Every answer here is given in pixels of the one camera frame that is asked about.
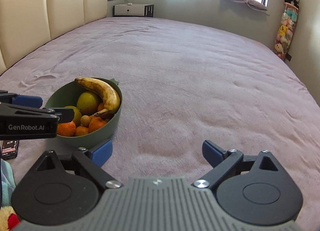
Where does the plush toy hanging organizer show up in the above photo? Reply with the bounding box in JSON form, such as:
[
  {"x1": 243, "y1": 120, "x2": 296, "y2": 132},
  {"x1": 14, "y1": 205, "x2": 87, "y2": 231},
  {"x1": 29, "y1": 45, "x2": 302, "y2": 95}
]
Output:
[{"x1": 273, "y1": 0, "x2": 300, "y2": 61}]

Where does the yellow spotted banana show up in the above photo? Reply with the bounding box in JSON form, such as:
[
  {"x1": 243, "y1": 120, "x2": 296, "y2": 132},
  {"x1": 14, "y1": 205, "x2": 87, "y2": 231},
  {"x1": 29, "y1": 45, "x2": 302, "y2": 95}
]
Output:
[{"x1": 74, "y1": 77, "x2": 121, "y2": 117}]

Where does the green colander bowl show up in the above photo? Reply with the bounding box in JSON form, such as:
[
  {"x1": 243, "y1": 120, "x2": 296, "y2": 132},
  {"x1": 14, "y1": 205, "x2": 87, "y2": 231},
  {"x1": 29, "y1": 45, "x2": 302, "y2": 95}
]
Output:
[{"x1": 44, "y1": 79, "x2": 122, "y2": 149}]

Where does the small tan round fruit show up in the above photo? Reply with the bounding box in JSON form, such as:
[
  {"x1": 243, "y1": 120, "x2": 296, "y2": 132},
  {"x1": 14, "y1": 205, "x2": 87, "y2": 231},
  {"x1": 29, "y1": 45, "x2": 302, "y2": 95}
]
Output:
[{"x1": 80, "y1": 115, "x2": 92, "y2": 128}]

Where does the white nightstand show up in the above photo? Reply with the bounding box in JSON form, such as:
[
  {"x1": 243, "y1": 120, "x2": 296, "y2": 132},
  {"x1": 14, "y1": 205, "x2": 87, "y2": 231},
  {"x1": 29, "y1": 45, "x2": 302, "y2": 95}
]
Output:
[{"x1": 113, "y1": 3, "x2": 154, "y2": 17}]

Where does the grey window cushion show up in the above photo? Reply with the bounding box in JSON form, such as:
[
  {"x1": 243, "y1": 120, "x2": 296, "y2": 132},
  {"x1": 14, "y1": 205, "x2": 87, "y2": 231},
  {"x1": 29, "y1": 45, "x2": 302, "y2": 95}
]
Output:
[{"x1": 230, "y1": 0, "x2": 267, "y2": 12}]

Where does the black smartphone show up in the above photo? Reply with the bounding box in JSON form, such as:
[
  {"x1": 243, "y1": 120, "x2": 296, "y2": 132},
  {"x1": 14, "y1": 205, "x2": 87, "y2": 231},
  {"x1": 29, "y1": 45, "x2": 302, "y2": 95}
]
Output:
[{"x1": 1, "y1": 140, "x2": 19, "y2": 161}]

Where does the yellow lemon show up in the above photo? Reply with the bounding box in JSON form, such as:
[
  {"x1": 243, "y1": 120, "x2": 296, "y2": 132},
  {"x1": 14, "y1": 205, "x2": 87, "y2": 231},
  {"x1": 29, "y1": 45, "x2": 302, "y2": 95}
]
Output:
[
  {"x1": 65, "y1": 106, "x2": 82, "y2": 127},
  {"x1": 76, "y1": 91, "x2": 101, "y2": 116}
]

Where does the pink bed cover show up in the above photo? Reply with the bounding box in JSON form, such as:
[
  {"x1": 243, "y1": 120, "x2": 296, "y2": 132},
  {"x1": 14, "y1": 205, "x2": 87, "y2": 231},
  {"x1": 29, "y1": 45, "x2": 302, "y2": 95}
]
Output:
[{"x1": 1, "y1": 18, "x2": 319, "y2": 230}]

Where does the cream padded headboard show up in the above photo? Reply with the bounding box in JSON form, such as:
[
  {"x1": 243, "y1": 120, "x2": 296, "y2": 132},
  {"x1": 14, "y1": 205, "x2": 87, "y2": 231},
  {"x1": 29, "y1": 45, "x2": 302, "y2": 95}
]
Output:
[{"x1": 1, "y1": 0, "x2": 107, "y2": 73}]

